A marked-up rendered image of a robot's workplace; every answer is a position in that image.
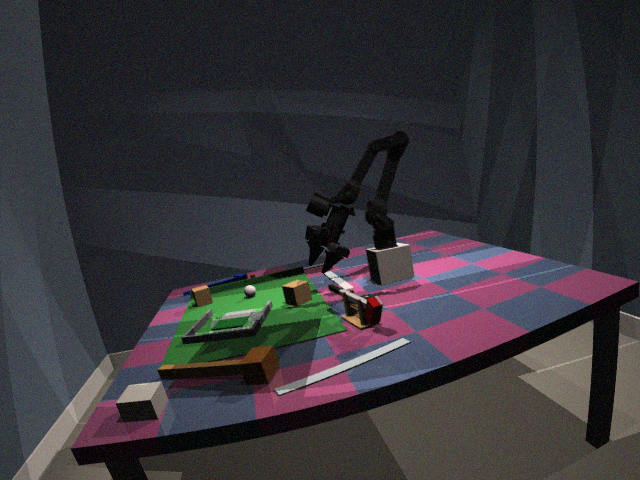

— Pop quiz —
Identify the white golf ball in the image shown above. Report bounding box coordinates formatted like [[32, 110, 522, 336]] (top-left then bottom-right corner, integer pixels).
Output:
[[244, 285, 256, 298]]

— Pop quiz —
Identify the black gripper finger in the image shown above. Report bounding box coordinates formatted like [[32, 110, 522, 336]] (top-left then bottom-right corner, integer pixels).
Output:
[[321, 250, 344, 274], [307, 241, 324, 266]]

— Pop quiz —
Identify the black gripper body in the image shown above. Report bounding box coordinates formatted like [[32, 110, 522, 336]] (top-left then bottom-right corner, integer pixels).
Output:
[[305, 220, 350, 258]]

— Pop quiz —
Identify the blue putter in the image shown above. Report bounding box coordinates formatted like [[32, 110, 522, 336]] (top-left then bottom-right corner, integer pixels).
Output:
[[183, 273, 247, 295]]

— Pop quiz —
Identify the large green mat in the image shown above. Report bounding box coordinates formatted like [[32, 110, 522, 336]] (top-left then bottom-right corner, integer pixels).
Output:
[[160, 273, 347, 367]]

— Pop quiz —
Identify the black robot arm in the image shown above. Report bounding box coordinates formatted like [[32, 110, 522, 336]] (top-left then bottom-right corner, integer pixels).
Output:
[[306, 131, 409, 250]]

